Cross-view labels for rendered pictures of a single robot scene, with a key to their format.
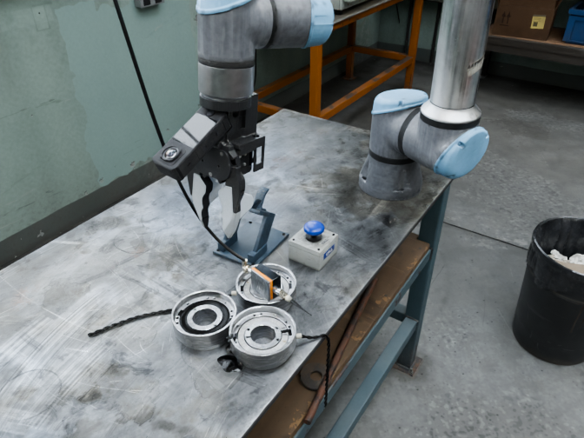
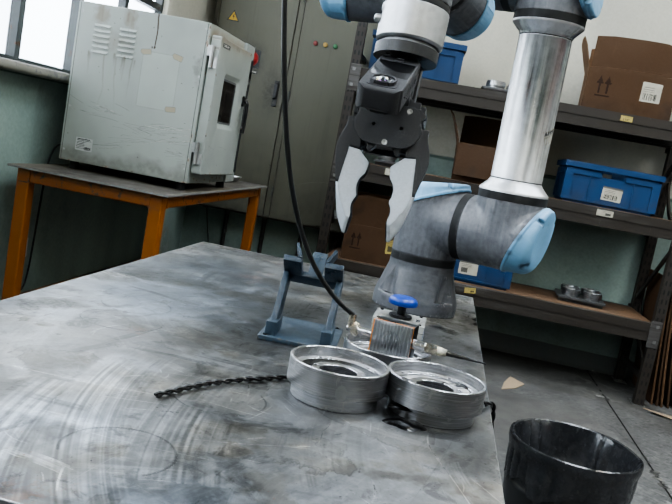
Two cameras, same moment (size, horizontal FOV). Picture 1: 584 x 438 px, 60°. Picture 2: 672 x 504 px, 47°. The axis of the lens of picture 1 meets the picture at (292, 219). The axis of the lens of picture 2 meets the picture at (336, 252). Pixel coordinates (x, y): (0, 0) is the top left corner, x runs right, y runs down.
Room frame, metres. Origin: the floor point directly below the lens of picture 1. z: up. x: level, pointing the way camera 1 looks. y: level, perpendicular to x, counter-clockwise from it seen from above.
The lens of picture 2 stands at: (-0.10, 0.51, 1.06)
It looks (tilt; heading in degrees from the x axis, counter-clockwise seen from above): 8 degrees down; 334
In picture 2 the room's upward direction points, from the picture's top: 11 degrees clockwise
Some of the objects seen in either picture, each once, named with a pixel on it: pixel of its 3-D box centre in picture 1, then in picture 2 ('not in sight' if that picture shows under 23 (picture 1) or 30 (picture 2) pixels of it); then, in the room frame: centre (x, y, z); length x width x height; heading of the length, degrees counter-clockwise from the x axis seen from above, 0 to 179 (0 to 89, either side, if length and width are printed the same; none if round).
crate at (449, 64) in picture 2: not in sight; (416, 62); (3.83, -1.72, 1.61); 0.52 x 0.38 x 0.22; 59
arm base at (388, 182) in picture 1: (392, 166); (418, 280); (1.07, -0.24, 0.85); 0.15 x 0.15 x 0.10
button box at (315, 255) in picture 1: (315, 244); (397, 330); (0.79, -0.05, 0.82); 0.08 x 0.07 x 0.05; 146
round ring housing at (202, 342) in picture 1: (205, 321); (337, 378); (0.59, 0.14, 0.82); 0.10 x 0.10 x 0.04
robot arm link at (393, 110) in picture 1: (400, 121); (435, 217); (1.06, -0.24, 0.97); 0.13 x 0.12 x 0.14; 35
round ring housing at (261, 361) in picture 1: (262, 338); (433, 394); (0.56, 0.05, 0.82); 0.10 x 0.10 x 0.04
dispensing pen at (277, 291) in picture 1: (276, 288); (414, 344); (0.64, 0.03, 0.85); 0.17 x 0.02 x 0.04; 44
